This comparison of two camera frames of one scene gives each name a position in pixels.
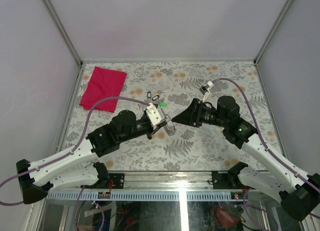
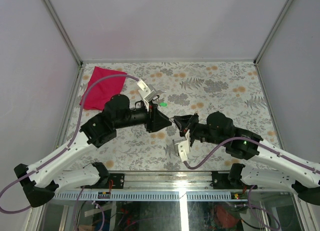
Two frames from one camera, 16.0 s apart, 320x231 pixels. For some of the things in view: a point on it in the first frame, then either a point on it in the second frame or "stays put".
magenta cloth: (103, 83) stays put
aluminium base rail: (157, 186) stays put
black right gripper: (192, 115) -> (186, 121)
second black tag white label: (155, 97) stays put
